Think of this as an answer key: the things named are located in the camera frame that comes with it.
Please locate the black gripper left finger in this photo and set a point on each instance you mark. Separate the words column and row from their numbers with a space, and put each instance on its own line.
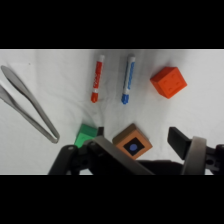
column 110, row 155

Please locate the red marker pen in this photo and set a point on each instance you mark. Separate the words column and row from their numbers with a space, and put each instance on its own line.
column 97, row 80

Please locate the orange cube block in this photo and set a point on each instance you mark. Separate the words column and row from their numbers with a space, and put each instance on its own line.
column 169, row 81

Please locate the green wedge block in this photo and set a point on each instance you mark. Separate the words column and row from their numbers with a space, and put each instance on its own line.
column 85, row 135

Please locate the blue marker pen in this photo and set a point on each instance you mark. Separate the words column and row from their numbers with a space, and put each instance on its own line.
column 128, row 80

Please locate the metal tongs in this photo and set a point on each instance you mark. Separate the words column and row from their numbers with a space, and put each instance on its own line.
column 20, row 86

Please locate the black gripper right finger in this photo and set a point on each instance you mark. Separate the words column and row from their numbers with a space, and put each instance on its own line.
column 196, row 156

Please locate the brown block with blue dot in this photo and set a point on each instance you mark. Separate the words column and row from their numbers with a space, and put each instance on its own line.
column 133, row 143

